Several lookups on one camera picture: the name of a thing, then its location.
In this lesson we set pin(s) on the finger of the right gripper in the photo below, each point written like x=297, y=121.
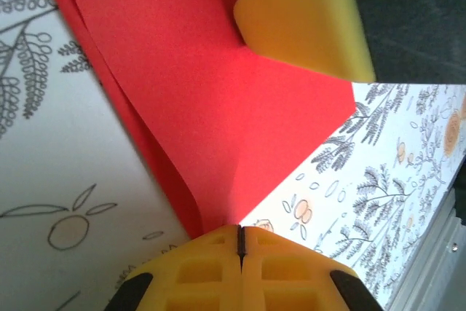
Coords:
x=306, y=16

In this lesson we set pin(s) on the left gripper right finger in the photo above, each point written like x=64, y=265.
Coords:
x=284, y=278

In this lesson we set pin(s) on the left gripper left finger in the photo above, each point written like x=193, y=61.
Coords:
x=204, y=274

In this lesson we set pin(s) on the red cloth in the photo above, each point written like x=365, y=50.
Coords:
x=189, y=89

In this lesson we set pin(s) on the aluminium table side rail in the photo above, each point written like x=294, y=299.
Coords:
x=437, y=252

